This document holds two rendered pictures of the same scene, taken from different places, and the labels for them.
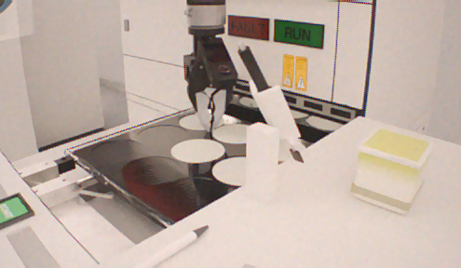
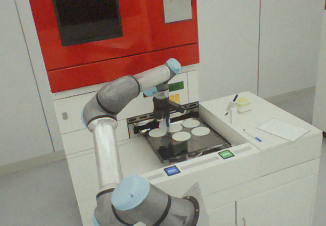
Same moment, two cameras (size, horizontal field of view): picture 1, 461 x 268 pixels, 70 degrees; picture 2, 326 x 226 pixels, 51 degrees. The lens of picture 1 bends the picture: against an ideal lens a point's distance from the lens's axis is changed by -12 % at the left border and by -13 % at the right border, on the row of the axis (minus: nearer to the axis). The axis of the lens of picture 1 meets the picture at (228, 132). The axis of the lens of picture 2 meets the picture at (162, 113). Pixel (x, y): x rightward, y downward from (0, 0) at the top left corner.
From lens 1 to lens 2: 163 cm
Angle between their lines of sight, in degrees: 56
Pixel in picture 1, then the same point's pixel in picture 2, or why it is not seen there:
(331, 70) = (187, 93)
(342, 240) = (253, 119)
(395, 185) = (248, 107)
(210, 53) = (173, 104)
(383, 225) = (251, 114)
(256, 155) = (234, 114)
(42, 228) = (234, 149)
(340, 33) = (188, 81)
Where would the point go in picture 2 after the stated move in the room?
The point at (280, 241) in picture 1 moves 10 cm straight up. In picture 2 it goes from (250, 124) to (250, 106)
